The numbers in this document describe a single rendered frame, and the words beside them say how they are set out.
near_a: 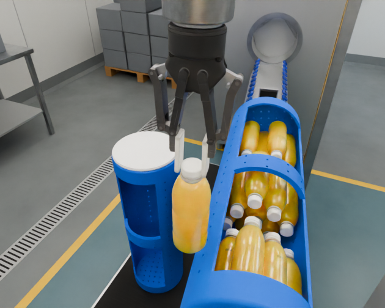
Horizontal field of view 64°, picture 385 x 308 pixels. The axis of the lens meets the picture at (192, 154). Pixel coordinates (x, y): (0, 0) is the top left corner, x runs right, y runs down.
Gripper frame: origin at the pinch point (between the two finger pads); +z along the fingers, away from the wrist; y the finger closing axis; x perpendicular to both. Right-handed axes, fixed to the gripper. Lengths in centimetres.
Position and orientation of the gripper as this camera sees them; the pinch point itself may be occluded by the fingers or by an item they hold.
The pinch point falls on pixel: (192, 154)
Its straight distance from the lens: 50.3
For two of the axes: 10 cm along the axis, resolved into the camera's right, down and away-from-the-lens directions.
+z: -0.3, 8.2, 5.7
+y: -9.7, -1.7, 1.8
